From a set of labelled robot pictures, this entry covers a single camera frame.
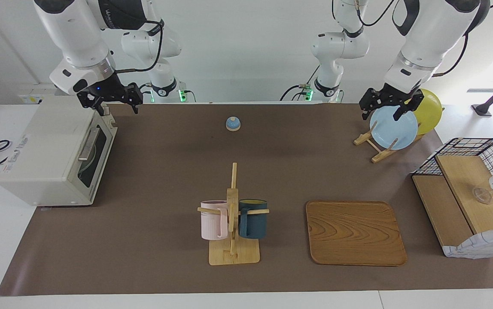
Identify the brown wooden tray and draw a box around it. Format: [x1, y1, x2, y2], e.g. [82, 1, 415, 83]
[306, 201, 408, 267]

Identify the white toaster oven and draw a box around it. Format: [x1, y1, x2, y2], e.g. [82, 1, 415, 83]
[0, 95, 118, 207]

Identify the brown table mat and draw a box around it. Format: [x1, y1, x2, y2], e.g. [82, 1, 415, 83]
[0, 103, 493, 297]

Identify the wooden plate rack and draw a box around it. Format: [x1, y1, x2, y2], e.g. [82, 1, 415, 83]
[353, 107, 444, 164]

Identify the pink mug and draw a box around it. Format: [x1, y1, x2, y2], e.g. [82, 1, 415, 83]
[200, 200, 229, 241]

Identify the wooden mug rack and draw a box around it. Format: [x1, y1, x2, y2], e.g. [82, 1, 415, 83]
[198, 162, 270, 266]

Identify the small clear glass bowl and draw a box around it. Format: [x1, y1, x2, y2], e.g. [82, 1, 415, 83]
[472, 187, 493, 204]

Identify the dark blue mug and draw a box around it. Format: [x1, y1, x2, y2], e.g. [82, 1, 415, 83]
[238, 199, 268, 239]

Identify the light blue plate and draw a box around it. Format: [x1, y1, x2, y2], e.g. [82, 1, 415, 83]
[369, 106, 419, 150]

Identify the white checkered cloth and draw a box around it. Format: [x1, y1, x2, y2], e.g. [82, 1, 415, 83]
[442, 226, 493, 259]

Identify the glass oven door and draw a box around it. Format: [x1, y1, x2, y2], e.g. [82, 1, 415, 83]
[68, 112, 118, 206]

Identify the wooden step shelf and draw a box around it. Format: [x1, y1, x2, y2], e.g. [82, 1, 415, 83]
[412, 154, 493, 258]

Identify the yellow plate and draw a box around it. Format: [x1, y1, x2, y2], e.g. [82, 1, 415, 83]
[409, 88, 443, 131]

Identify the white socket box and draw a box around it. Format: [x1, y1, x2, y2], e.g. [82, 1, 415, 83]
[18, 84, 64, 105]

